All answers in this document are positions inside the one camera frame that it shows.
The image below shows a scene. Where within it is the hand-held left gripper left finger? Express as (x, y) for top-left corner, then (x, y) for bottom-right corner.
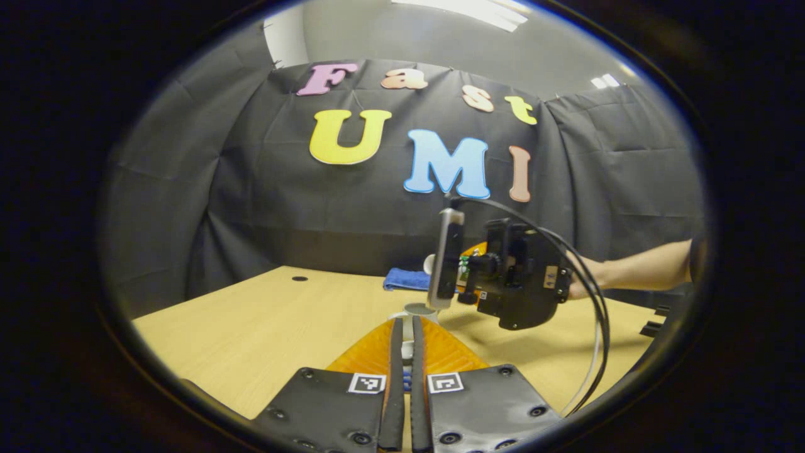
(252, 316), (406, 453)

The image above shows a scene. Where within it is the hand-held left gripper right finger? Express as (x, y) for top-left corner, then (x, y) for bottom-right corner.
(410, 315), (564, 453)

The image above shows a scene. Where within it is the white ceramic teacup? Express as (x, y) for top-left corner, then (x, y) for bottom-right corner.
(389, 302), (439, 325)

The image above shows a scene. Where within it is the silver smartphone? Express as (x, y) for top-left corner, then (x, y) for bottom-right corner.
(428, 208), (466, 310)

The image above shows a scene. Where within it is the blue folded towel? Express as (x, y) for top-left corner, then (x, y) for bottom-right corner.
(383, 267), (435, 292)

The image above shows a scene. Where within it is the black slotted stand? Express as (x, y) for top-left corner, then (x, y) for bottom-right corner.
(639, 304), (672, 338)

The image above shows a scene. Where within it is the black backdrop cloth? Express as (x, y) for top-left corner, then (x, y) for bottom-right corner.
(101, 25), (705, 315)

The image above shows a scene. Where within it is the long ceiling light panel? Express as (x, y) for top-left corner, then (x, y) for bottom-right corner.
(390, 0), (529, 32)

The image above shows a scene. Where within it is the black cable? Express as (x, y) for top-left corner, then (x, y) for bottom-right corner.
(448, 195), (611, 417)

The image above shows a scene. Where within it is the white cable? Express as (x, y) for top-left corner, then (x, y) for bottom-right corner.
(562, 318), (603, 413)

